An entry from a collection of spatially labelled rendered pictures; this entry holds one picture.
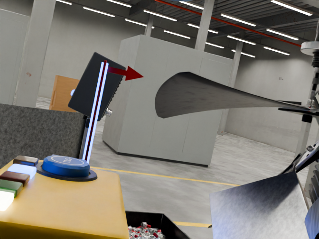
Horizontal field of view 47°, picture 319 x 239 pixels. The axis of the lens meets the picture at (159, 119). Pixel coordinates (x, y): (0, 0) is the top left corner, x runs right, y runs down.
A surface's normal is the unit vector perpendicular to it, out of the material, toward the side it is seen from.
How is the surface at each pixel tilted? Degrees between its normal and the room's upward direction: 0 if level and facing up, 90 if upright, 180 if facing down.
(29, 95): 90
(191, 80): 165
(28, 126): 90
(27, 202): 0
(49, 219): 0
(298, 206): 55
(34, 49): 90
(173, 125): 90
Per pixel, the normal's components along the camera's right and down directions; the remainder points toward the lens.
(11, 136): 0.72, 0.18
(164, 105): 0.03, 0.95
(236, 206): -0.46, -0.65
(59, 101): 0.35, 0.12
